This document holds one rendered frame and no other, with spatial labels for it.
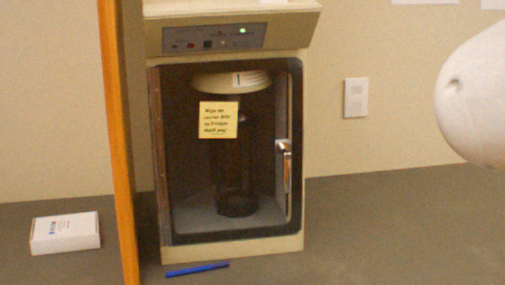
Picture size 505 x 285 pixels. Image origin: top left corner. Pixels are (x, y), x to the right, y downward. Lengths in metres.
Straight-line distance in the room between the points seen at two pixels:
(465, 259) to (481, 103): 0.99
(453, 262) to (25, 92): 1.15
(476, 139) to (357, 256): 0.95
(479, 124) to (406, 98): 1.38
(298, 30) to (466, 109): 0.72
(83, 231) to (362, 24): 0.92
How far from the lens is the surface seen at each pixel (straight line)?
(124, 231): 1.29
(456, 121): 0.53
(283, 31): 1.20
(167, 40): 1.18
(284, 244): 1.45
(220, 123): 1.29
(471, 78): 0.52
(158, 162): 1.31
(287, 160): 1.29
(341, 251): 1.47
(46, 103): 1.74
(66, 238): 1.51
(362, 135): 1.88
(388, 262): 1.44
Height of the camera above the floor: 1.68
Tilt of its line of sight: 21 degrees down
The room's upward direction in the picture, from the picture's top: 1 degrees counter-clockwise
